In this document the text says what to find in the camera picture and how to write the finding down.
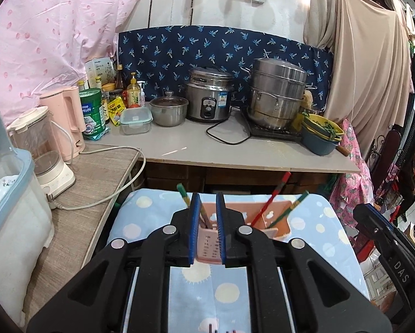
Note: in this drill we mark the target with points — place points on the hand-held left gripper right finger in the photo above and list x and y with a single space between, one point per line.
221 229

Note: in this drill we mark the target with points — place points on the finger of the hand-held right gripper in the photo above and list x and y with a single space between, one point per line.
373 225

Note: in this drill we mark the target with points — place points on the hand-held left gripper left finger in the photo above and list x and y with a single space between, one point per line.
193 229

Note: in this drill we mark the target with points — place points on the pink perforated utensil basket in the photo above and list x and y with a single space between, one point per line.
209 249

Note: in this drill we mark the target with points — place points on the green chopstick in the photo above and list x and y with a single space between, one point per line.
294 204
183 194

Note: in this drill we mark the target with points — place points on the blue planet-print tablecloth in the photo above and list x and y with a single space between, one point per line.
148 222

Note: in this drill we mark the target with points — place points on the pink floral cloth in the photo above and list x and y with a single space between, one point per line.
353 180

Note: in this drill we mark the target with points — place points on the dark metal chair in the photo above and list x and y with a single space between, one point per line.
384 149

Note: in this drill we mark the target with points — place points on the wooden rolling pin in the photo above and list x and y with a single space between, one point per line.
343 151

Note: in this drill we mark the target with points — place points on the grey kitchen counter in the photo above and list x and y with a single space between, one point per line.
179 145

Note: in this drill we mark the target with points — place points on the blue bowl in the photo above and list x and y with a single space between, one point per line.
320 145

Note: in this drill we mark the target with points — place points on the black induction cooktop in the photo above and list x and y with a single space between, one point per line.
273 132

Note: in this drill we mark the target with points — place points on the green vegetables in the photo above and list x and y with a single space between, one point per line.
327 125

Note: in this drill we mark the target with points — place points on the wood-grain side counter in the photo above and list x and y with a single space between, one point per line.
89 180

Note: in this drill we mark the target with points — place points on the yellow bowl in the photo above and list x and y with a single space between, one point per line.
313 126

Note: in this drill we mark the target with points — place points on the small pot with glass lid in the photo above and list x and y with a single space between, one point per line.
167 112

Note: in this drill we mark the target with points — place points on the clear food container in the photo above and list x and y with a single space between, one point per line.
134 121

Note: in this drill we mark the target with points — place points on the stainless steel rice cooker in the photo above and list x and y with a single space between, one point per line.
210 93

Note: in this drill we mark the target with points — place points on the yellow snack packet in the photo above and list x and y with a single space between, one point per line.
116 111

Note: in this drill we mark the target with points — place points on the ginger root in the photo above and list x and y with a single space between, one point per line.
308 100

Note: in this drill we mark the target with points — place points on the clear pump bottle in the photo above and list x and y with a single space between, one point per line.
142 93

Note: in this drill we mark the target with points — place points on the yellow soap pump bottle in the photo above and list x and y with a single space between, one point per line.
134 93

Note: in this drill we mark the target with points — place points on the stainless steel steamer pot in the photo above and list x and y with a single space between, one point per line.
276 90

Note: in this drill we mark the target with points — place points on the green tin can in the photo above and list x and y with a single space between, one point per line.
91 111

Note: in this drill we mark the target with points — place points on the dark sauce bottle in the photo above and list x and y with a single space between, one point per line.
119 81

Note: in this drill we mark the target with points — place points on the beige curtain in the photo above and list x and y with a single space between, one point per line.
366 59

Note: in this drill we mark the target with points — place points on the glass electric kettle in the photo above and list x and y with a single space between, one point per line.
44 152

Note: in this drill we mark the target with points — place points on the pink electric kettle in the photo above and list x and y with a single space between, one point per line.
63 118

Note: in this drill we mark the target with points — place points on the navy printed cloth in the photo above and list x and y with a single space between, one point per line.
179 52

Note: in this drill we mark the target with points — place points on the white bin with blue rim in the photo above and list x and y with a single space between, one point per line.
13 222

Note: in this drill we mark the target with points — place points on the white carton box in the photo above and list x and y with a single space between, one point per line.
101 71

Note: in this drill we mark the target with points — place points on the pink spotted curtain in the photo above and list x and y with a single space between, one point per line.
55 24

